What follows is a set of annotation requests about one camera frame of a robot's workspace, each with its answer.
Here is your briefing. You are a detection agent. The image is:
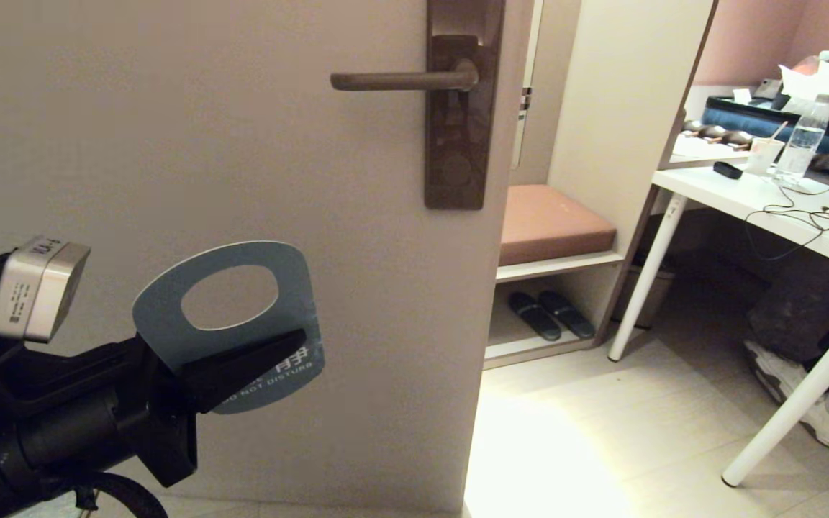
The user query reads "blue and white door hanger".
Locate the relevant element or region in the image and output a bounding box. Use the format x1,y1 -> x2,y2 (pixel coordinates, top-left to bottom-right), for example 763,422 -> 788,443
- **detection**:
132,240 -> 326,416

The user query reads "brown door lock plate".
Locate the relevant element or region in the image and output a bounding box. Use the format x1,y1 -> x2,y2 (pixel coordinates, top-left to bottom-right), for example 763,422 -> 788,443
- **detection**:
425,0 -> 508,211

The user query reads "black slipper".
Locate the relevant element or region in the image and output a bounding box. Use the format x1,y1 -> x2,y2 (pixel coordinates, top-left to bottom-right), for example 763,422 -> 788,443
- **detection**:
537,289 -> 597,340
507,291 -> 563,342

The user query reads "white bench shelf cabinet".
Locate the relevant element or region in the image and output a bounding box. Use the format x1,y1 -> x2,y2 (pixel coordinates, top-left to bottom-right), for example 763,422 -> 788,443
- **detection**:
483,0 -> 719,371

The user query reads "white table with round legs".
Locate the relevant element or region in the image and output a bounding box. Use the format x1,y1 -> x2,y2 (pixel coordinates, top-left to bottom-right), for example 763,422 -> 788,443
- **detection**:
607,164 -> 829,489

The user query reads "white and tan sneaker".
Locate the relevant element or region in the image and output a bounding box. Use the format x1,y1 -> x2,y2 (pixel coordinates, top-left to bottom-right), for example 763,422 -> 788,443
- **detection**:
743,338 -> 829,451

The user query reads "dark blue long tray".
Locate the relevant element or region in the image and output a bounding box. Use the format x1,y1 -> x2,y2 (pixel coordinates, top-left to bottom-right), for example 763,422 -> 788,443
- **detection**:
701,96 -> 829,142

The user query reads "white paper cup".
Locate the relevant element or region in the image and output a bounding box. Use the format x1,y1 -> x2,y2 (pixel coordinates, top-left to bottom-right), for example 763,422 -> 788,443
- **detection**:
745,138 -> 787,178

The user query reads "grey mottled bag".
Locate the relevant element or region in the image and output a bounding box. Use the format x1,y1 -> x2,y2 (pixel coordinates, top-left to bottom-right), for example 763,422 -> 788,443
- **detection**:
746,248 -> 829,362

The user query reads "clear plastic water bottle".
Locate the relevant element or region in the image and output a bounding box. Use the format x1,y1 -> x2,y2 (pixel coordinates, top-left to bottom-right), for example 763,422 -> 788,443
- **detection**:
776,94 -> 829,182

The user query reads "black left camera cable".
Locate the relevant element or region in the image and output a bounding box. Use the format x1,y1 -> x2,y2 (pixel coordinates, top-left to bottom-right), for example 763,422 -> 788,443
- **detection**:
55,469 -> 171,518

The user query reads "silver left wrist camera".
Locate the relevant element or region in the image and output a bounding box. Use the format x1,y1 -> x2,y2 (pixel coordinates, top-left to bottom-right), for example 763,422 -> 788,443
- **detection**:
0,236 -> 91,344

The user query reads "white topped wall counter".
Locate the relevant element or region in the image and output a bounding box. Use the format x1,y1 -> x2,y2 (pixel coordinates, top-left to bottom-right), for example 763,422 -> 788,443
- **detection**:
661,134 -> 755,171

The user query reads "black earphone cable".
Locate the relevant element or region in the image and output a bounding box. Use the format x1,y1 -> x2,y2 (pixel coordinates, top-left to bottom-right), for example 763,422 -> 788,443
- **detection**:
744,188 -> 829,263

